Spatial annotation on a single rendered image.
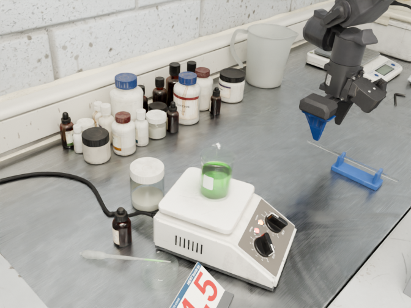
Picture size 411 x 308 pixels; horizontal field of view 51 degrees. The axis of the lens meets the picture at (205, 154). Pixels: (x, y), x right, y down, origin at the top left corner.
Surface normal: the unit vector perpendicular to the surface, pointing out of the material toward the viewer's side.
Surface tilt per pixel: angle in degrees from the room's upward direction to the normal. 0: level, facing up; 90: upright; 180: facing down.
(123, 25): 90
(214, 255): 90
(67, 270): 0
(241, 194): 0
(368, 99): 90
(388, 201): 0
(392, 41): 94
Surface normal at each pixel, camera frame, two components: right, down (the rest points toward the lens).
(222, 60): 0.73, 0.41
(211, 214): 0.06, -0.83
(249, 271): -0.39, 0.49
